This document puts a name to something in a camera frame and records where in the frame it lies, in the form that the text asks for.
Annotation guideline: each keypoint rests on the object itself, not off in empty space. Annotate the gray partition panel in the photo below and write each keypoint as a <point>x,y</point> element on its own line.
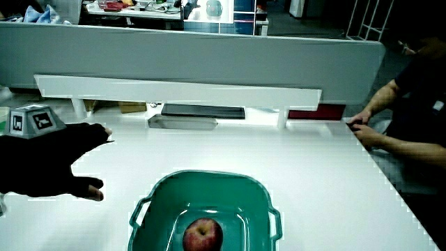
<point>174,52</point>

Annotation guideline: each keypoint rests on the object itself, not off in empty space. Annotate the light blue cloth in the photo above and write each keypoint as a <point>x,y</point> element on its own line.
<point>42,15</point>

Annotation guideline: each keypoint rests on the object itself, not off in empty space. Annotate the person's left hand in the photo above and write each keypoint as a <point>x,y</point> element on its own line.
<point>38,164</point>

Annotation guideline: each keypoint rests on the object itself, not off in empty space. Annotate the cardboard box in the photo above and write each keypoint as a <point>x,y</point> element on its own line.
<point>132,107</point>

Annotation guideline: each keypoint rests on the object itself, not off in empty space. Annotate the red basket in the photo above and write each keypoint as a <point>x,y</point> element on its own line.
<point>113,6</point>

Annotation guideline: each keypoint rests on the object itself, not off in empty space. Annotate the white display box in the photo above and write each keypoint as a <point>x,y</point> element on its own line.
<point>209,10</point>

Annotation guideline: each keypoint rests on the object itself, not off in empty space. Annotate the red apple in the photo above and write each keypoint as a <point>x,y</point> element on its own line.
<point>203,235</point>

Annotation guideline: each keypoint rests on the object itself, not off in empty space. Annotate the white background table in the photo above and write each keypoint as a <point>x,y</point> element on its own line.
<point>139,13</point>

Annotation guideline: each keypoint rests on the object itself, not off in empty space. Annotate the white metal rack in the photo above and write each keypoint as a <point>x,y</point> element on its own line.
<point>369,21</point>

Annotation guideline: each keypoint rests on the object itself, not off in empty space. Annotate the red flat box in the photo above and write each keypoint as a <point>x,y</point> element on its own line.
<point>317,113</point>

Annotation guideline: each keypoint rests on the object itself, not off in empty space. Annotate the dark flat tablet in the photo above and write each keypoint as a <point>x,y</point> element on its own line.
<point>202,111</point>

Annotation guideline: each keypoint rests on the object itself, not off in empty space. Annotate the white shelf riser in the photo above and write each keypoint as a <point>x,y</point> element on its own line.
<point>174,92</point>

